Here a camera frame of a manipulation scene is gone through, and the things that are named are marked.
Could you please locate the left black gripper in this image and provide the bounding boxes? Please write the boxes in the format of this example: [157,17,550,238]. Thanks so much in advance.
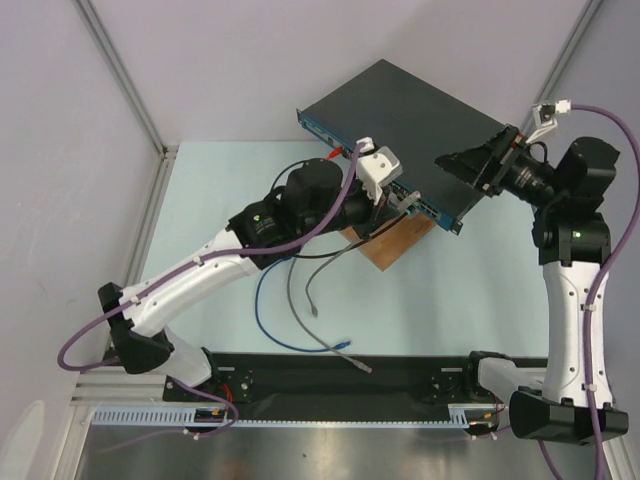
[300,172,400,243]

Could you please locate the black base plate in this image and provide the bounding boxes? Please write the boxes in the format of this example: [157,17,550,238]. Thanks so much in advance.
[102,349,549,422]

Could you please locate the white slotted cable duct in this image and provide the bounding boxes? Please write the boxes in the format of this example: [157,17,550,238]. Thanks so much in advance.
[92,405,241,427]

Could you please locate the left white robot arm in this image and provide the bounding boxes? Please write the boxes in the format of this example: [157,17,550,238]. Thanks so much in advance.
[98,153,402,400]

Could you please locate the short grey ethernet cable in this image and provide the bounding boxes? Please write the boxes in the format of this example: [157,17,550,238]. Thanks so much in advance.
[305,192,421,317]

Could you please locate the black blue network switch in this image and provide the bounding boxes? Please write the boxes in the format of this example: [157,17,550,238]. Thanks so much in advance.
[297,60,507,234]

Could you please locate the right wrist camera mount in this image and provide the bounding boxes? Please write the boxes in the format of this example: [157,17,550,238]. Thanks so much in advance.
[526,99,572,145]

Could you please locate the black ethernet cable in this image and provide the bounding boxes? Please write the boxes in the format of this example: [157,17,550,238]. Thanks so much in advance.
[267,159,417,261]

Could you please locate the wooden board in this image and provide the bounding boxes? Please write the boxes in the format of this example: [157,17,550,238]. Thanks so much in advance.
[358,213,437,271]

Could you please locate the right aluminium frame post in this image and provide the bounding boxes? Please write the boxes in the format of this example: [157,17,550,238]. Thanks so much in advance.
[519,0,604,139]

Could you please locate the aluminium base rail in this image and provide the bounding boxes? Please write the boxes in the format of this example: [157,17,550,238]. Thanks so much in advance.
[69,382,169,407]

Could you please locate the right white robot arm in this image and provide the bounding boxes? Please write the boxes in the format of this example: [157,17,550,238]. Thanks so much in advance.
[435,125,629,445]

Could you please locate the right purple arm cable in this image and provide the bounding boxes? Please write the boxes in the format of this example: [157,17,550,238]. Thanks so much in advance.
[472,102,640,480]

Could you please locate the aluminium frame post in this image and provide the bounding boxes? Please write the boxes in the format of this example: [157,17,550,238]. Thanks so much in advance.
[519,0,604,139]
[73,0,176,160]

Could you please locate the blue ethernet cable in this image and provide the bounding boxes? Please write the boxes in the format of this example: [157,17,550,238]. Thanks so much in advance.
[254,262,352,354]

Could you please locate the left aluminium frame post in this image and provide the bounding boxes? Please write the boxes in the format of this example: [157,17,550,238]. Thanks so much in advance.
[73,0,176,160]

